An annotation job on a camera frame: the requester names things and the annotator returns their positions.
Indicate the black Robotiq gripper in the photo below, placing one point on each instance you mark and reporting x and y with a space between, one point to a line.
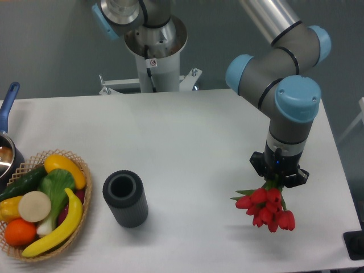
273 163

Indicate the red tulip bouquet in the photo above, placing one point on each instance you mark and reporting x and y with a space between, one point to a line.
267 206

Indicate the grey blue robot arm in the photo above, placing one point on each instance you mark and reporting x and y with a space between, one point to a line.
273 84

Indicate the dark grey ribbed vase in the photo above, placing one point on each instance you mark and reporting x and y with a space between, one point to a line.
124 194

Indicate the black device at edge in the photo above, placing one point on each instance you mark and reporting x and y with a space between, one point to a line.
354 244

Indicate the dark red vegetable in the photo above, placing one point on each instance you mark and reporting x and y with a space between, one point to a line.
81 196

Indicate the yellow banana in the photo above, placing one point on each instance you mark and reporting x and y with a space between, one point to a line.
62 232

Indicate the green bok choy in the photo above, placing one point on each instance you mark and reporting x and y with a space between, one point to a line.
53 185

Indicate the yellow squash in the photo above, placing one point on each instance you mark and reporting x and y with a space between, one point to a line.
56 161

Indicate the beige round radish slice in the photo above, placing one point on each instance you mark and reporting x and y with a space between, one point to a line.
34 206

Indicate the green cucumber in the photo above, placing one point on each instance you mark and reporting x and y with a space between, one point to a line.
26 183

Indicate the woven wicker basket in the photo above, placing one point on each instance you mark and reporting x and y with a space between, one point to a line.
30 164

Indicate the orange fruit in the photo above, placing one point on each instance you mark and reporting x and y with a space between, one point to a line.
20 232

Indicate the yellow bell pepper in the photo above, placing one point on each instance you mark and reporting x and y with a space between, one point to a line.
9 209

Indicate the white frame at right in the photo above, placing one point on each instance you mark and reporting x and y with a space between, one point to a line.
358 119

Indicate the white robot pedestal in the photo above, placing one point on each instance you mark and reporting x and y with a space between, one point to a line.
157 57

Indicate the blue handled saucepan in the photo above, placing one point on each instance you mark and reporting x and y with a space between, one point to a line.
11 157

